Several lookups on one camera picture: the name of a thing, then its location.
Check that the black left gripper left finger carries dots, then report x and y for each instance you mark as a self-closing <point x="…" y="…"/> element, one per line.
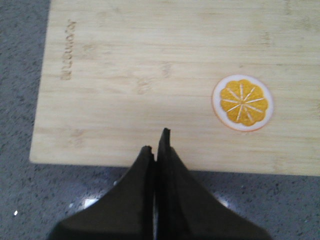
<point x="124" y="213"/>

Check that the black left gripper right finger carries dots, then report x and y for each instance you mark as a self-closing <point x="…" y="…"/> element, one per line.
<point x="187" y="211"/>

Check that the orange slice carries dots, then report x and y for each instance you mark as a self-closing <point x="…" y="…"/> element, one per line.
<point x="242" y="102"/>

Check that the wooden cutting board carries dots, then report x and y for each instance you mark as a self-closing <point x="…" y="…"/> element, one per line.
<point x="115" y="73"/>

